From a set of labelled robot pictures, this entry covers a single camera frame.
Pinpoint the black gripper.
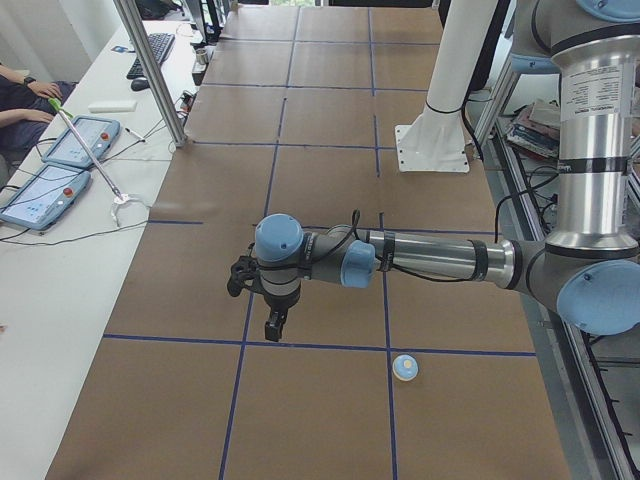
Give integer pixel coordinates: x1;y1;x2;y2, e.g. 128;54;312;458
264;293;300;342

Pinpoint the small blue white bell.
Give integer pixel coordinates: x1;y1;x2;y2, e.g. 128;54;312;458
392;354;419;382

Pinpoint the seated person's forearm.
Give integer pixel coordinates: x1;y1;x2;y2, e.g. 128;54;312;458
0;109;53;129

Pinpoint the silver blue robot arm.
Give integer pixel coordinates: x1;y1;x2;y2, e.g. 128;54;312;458
227;1;639;341

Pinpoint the seated person's hand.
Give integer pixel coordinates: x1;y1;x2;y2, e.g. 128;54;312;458
27;81;63;100

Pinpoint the black marker pen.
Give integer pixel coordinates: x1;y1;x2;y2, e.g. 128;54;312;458
125;127;146;143

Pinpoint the upper blue teach pendant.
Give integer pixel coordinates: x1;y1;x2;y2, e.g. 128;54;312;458
41;115;122;170

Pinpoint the blue teach pendant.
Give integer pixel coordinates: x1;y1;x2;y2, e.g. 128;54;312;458
1;164;91;231
41;115;122;170

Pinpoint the lower blue teach pendant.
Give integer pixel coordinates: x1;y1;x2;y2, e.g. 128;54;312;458
1;164;91;231

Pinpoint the white foam block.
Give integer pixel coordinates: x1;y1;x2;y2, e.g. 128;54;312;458
88;99;138;113

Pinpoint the black computer mouse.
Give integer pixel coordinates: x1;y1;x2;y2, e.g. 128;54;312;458
130;77;150;92

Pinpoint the small metal cup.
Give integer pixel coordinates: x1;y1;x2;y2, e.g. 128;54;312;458
195;48;209;65

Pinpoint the black computer keyboard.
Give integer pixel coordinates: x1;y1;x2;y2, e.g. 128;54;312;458
126;32;177;80

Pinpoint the metal reacher grabber stick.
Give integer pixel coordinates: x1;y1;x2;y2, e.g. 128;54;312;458
48;98;150;229

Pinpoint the stack of books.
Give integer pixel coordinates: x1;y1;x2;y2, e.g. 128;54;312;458
506;99;560;158

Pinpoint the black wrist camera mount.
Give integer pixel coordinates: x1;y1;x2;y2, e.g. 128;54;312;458
226;243;263;298

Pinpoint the white pedestal column with base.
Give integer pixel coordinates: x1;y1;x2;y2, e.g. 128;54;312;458
395;0;500;173

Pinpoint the aluminium side frame rail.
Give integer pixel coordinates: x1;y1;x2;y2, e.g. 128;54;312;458
484;132;639;479

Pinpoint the aluminium frame post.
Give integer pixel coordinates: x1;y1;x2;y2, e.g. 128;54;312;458
114;0;187;148

